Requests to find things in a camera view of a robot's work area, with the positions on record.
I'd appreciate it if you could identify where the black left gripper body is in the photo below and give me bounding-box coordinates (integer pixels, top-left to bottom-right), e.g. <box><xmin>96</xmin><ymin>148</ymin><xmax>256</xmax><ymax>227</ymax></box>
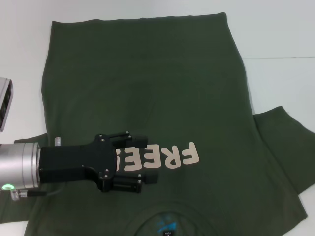
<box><xmin>39</xmin><ymin>133</ymin><xmax>119</xmax><ymax>193</ymax></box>

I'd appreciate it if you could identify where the dark green printed t-shirt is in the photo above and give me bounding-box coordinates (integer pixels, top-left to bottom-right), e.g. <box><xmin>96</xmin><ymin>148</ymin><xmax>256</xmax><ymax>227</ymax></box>
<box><xmin>0</xmin><ymin>11</ymin><xmax>315</xmax><ymax>236</ymax></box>

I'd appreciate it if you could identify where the left arm connector cable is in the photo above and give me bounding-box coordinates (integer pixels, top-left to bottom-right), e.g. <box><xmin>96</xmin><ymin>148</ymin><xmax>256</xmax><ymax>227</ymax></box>
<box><xmin>11</xmin><ymin>187</ymin><xmax>65</xmax><ymax>199</ymax></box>

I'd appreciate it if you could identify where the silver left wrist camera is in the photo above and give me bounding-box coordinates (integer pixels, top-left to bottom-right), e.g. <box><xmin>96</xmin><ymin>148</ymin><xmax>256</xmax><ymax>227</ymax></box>
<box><xmin>0</xmin><ymin>77</ymin><xmax>14</xmax><ymax>133</ymax></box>

